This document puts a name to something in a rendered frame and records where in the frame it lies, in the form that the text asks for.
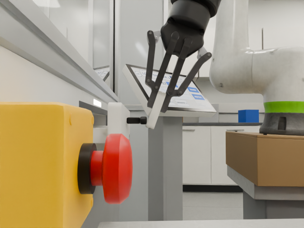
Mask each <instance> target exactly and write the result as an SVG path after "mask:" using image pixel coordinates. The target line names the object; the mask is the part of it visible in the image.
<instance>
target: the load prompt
mask: <svg viewBox="0 0 304 228"><path fill-rule="evenodd" d="M139 71H140V72H141V74H142V76H145V77H146V71H144V70H139ZM157 75H158V73H155V72H153V73H152V78H157ZM170 79H171V75H166V74H165V75H164V78H163V80H168V81H170Z"/></svg>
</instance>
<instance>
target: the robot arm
mask: <svg viewBox="0 0 304 228"><path fill-rule="evenodd" d="M171 3H172V8H171V10H170V13H169V16H168V18H167V21H166V23H165V24H164V25H163V26H162V27H161V30H158V31H152V30H148V32H147V42H148V45H149V49H148V57H147V69H146V77H145V84H146V85H147V86H148V87H150V88H151V94H150V97H149V100H148V103H147V107H149V108H151V109H152V110H151V112H150V115H149V118H148V121H147V124H146V128H150V129H152V130H153V129H154V127H155V125H156V122H157V119H158V116H159V113H160V112H162V113H165V112H166V111H167V109H168V106H169V103H170V100H171V98H172V97H180V96H182V95H183V94H184V92H185V91H186V89H187V88H188V86H189V85H190V83H191V82H192V80H193V78H194V77H195V75H196V74H197V72H198V71H199V69H200V68H201V66H202V65H203V64H204V63H205V62H207V61H208V60H209V59H210V58H211V57H212V59H211V64H210V70H209V79H210V82H211V84H212V85H213V87H214V88H215V89H216V90H218V91H219V92H222V93H225V94H262V95H263V105H264V108H265V117H264V121H263V123H262V126H261V127H260V129H259V133H262V134H264V133H266V134H277V135H296V136H304V47H302V46H287V47H277V48H270V49H262V50H254V51H253V50H251V49H250V48H249V37H248V0H171ZM215 15H216V28H215V37H214V47H213V53H210V52H207V51H206V49H205V48H204V46H203V45H204V34H205V31H206V28H207V26H208V23H209V20H210V18H212V17H214V16H215ZM160 37H161V39H162V42H163V46H164V49H165V51H166V53H165V56H164V58H163V61H162V64H161V67H160V70H159V72H158V75H157V78H156V81H155V82H154V81H153V80H152V73H153V64H154V56H155V48H156V43H158V41H159V38H160ZM197 51H199V54H198V55H197V59H198V61H197V62H196V63H195V64H194V65H193V67H192V68H191V70H190V72H189V73H188V75H187V76H186V78H185V79H184V80H183V82H182V84H181V85H180V87H179V88H178V89H177V90H175V87H176V84H177V81H178V79H179V76H180V73H181V70H182V67H183V64H184V62H185V59H186V58H188V57H189V56H191V55H192V54H194V53H195V52H197ZM172 55H176V56H177V57H178V59H177V62H176V65H175V68H174V71H173V73H172V76H171V79H170V82H169V85H168V88H167V90H166V93H164V92H162V91H159V89H160V86H161V84H162V80H163V78H164V75H165V72H166V70H167V67H168V64H169V61H170V59H171V56H172Z"/></svg>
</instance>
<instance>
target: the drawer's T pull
mask: <svg viewBox="0 0 304 228"><path fill-rule="evenodd" d="M127 123H128V124H147V117H146V116H142V117H128V118H127Z"/></svg>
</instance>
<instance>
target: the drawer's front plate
mask: <svg viewBox="0 0 304 228"><path fill-rule="evenodd" d="M128 117H130V111H129V110H128V109H127V108H126V107H125V106H124V105H123V104H122V103H121V102H109V103H108V135H109V134H111V133H121V134H123V135H124V136H125V137H126V138H127V139H129V135H130V124H128V123H127V118H128Z"/></svg>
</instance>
